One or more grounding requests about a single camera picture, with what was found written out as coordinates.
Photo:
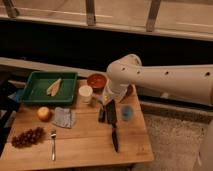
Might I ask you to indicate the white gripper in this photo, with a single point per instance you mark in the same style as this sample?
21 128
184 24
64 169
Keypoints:
108 95

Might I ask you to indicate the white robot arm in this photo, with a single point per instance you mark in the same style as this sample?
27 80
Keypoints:
188 83

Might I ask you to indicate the white paper cup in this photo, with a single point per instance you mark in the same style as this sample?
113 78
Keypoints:
85 93

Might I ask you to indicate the blue plastic cup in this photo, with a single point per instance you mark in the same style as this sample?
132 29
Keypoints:
126 112

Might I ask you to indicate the red bowl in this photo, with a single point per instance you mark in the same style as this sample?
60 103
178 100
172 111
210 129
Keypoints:
97 81

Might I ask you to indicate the small dark bottle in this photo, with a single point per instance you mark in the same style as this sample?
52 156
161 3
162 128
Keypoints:
101 117

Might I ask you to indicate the purple bowl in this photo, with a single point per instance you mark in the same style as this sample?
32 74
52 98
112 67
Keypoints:
128 93

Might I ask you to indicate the wooden table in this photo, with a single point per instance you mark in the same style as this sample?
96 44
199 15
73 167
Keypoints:
88 143

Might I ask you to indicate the grey folded cloth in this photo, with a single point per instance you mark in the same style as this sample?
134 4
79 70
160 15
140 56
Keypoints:
64 117

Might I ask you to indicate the yellow apple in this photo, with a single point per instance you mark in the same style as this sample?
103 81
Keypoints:
44 113

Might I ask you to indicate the silver fork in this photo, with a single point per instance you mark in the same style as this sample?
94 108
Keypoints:
53 137

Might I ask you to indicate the green plastic tray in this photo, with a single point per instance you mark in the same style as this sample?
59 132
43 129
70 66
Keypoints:
38 82

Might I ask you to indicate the bunch of dark grapes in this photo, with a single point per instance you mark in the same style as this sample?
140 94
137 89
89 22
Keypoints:
28 138

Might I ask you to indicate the black handled knife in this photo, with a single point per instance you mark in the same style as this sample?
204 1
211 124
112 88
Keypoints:
114 138

